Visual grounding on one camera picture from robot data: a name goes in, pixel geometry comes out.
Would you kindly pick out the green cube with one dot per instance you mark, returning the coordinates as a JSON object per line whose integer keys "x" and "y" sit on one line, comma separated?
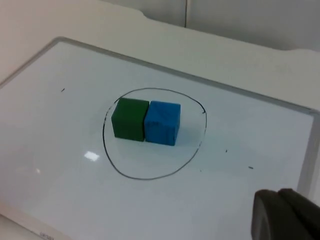
{"x": 129, "y": 120}

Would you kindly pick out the grey-framed whiteboard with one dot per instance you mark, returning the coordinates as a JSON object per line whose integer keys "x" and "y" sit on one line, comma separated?
{"x": 160, "y": 150}

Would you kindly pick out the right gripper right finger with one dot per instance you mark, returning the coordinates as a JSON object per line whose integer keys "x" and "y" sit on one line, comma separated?
{"x": 303, "y": 212}

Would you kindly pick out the blue cube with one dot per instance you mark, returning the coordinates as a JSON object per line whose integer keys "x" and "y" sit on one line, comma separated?
{"x": 162, "y": 122}

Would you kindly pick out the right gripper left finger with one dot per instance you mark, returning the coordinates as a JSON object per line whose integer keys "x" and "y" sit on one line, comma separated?
{"x": 277, "y": 217}

